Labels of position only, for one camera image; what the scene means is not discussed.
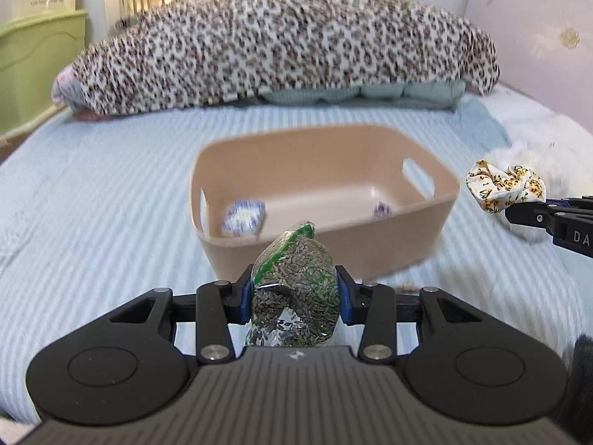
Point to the green nightstand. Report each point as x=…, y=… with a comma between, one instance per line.
x=32, y=65

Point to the beige plastic basket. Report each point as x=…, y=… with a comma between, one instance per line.
x=319, y=194

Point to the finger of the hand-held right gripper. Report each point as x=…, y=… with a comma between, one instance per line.
x=528, y=217
x=574, y=204

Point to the dark cloth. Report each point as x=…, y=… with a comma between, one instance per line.
x=577, y=380

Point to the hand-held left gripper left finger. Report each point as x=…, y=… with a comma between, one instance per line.
x=242, y=297

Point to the white fluffy plush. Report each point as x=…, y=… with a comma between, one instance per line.
x=551, y=148

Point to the blue and white packet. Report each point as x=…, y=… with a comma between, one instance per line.
x=244, y=217

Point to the leopard print blanket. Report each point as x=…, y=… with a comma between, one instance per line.
x=278, y=41

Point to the light blue pillow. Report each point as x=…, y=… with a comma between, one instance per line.
x=370, y=93

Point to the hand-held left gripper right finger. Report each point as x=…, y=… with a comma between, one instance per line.
x=344, y=297

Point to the floral yellow scrunchie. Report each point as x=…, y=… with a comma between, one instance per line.
x=502, y=184

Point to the clear bag of seeds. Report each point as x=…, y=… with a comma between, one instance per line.
x=296, y=287

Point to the small purple packet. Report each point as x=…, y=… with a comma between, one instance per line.
x=381, y=209

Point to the blue striped bed sheet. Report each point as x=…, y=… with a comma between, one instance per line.
x=92, y=194

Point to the pink headboard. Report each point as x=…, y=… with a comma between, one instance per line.
x=532, y=37

